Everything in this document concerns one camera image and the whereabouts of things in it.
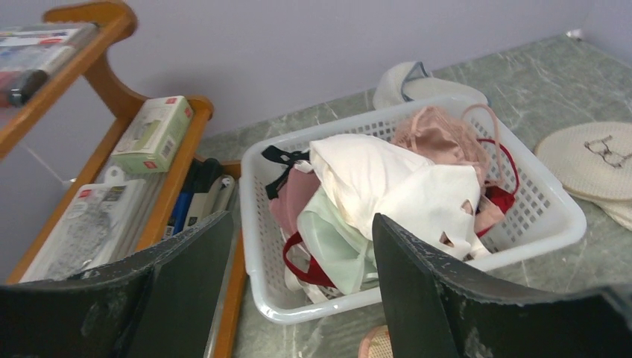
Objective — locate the clear plastic packet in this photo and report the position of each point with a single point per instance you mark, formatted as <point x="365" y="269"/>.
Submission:
<point x="91" y="228"/>

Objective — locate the floral peach mesh laundry bag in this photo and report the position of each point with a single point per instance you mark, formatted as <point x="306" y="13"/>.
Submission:
<point x="376" y="344"/>

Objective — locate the pink satin bra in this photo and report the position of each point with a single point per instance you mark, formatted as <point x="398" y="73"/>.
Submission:
<point x="433" y="133"/>

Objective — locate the light green garment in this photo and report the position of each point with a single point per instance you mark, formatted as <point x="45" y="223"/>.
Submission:
<point x="342" y="252"/>

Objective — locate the red lace bra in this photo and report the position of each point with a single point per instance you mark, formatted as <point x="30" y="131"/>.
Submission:
<point x="315" y="275"/>

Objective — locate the coloured marker pen pack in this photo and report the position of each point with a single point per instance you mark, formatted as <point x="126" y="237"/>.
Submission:
<point x="32" y="54"/>

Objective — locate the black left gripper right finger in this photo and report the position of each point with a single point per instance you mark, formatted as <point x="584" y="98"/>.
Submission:
<point x="438" y="306"/>

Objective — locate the white bag blue trim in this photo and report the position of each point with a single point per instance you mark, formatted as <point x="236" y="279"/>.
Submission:
<point x="409" y="81"/>

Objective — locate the white green small box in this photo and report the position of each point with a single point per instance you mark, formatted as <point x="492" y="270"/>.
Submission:
<point x="152" y="138"/>

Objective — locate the white plastic laundry basket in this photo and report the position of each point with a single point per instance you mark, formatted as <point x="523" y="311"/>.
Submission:
<point x="544" y="217"/>

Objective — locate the black stapler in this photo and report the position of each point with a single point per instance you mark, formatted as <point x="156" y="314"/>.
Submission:
<point x="207" y="189"/>

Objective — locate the wooden tiered shelf rack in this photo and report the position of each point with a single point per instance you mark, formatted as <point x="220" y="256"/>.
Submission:
<point x="117" y="21"/>

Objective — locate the white cream bra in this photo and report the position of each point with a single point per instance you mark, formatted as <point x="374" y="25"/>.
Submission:
<point x="363" y="175"/>

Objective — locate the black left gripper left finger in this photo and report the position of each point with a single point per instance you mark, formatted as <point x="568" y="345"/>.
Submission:
<point x="158" y="302"/>

